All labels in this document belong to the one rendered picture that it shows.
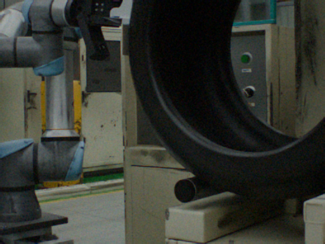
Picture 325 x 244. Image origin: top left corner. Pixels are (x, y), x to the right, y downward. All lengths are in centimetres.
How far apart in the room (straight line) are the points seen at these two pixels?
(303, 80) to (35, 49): 63
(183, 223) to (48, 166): 74
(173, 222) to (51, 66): 53
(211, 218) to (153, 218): 88
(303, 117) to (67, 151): 72
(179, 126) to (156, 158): 89
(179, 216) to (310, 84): 46
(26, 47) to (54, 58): 7
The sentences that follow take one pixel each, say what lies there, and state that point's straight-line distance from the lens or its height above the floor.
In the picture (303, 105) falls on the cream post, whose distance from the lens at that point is 147.
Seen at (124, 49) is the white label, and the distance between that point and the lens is 126.
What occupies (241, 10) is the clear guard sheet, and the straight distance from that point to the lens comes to 191.
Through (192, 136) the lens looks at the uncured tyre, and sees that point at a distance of 115.
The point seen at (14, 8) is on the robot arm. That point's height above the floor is 133.
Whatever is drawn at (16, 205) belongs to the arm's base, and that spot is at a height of 77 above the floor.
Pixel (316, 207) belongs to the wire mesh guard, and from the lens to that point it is 53.
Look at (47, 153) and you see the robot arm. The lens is 187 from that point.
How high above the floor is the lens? 109
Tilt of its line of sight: 3 degrees down
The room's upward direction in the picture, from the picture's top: 1 degrees counter-clockwise
